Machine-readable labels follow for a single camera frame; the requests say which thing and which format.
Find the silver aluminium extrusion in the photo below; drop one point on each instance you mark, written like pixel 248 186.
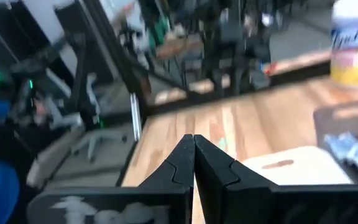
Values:
pixel 135 115

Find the black equipment rig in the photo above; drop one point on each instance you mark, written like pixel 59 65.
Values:
pixel 42 65

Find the green striped strip packet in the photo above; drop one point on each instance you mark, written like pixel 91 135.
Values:
pixel 222 143

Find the grey office chair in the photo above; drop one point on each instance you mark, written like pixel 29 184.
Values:
pixel 95 140

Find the Lysol wipes canister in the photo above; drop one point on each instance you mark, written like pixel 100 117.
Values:
pixel 353 46

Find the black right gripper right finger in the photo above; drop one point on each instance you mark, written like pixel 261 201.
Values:
pixel 216 174

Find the white plastic bin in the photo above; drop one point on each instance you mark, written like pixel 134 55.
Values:
pixel 297 171

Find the grey translucent plastic bin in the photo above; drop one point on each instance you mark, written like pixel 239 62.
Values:
pixel 337 121

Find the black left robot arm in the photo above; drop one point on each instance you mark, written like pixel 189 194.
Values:
pixel 225 62

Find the wooden background table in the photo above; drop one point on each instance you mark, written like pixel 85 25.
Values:
pixel 300 62

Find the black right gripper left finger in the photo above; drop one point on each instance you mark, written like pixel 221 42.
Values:
pixel 179 168

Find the cluttered wooden workbench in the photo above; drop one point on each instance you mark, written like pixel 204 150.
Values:
pixel 179 46

